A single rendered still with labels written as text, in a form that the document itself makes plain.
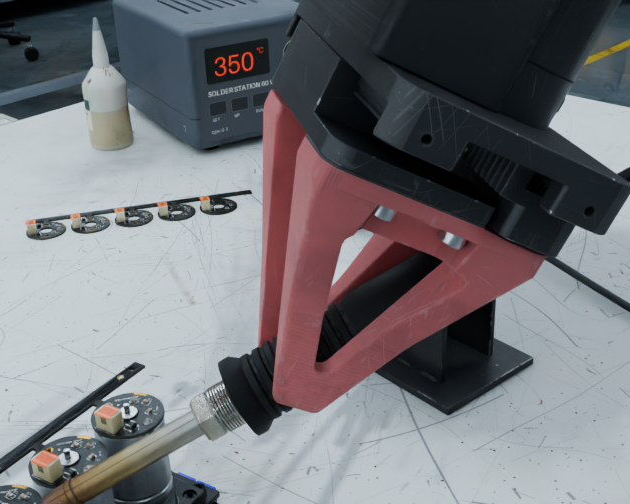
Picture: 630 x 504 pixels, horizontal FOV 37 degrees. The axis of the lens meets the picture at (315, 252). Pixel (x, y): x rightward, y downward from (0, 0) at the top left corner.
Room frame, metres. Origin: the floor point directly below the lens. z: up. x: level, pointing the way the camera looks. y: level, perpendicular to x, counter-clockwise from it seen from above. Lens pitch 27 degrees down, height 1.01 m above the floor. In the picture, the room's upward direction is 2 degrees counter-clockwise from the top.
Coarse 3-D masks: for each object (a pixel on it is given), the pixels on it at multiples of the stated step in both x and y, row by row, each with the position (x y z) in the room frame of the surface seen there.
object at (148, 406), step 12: (120, 396) 0.28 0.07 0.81; (132, 396) 0.28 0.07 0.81; (144, 396) 0.28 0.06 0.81; (96, 408) 0.27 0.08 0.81; (120, 408) 0.27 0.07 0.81; (144, 408) 0.27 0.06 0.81; (156, 408) 0.27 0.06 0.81; (132, 420) 0.26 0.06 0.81; (156, 420) 0.26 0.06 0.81; (96, 432) 0.26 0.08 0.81; (108, 432) 0.26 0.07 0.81; (120, 432) 0.26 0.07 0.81; (132, 432) 0.25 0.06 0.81; (144, 432) 0.25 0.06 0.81
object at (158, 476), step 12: (132, 408) 0.27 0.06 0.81; (108, 444) 0.25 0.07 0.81; (120, 444) 0.25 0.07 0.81; (108, 456) 0.25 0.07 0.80; (168, 456) 0.26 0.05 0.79; (156, 468) 0.26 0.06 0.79; (168, 468) 0.26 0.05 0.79; (132, 480) 0.25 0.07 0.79; (144, 480) 0.25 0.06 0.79; (156, 480) 0.26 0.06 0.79; (168, 480) 0.26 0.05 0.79; (120, 492) 0.25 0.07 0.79; (132, 492) 0.25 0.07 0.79; (144, 492) 0.25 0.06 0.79; (156, 492) 0.26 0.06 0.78; (168, 492) 0.26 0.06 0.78
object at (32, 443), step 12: (120, 372) 0.29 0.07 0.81; (132, 372) 0.29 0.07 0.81; (108, 384) 0.28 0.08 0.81; (120, 384) 0.28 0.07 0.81; (96, 396) 0.28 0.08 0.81; (72, 408) 0.27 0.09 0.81; (84, 408) 0.27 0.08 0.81; (60, 420) 0.26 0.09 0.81; (72, 420) 0.26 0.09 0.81; (36, 432) 0.26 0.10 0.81; (48, 432) 0.26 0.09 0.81; (24, 444) 0.25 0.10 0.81; (36, 444) 0.25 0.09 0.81; (12, 456) 0.24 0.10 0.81; (0, 468) 0.24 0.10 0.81
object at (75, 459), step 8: (48, 448) 0.25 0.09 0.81; (72, 456) 0.24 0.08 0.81; (64, 464) 0.24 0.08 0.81; (72, 464) 0.24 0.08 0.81; (32, 480) 0.24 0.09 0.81; (40, 488) 0.23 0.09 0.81; (48, 488) 0.23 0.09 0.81; (112, 488) 0.24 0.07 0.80; (96, 496) 0.23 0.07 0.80; (104, 496) 0.24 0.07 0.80; (112, 496) 0.24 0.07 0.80
